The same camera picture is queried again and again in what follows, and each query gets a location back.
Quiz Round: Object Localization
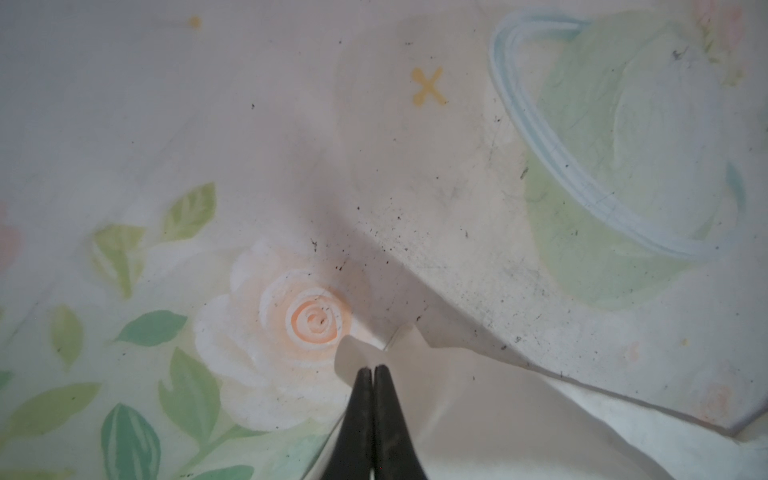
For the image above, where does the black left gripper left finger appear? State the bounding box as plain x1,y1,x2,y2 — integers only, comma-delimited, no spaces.
321,367,374,480

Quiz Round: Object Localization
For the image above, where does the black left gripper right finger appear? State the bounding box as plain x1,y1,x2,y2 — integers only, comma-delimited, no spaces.
373,365,427,480

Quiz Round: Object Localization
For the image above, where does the white t-shirt with robot print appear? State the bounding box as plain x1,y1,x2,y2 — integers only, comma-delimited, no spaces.
308,324,767,479

